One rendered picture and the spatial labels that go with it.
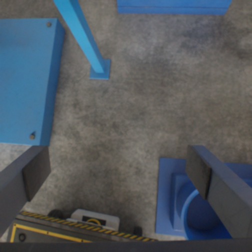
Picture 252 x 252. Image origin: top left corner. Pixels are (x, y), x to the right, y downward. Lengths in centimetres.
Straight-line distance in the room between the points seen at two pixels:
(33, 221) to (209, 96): 117
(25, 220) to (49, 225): 12
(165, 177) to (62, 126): 73
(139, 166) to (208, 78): 70
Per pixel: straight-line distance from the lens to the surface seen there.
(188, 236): 86
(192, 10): 147
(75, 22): 86
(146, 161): 114
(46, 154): 17
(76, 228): 93
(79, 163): 121
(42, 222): 98
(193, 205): 106
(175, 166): 115
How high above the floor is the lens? 114
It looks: 81 degrees down
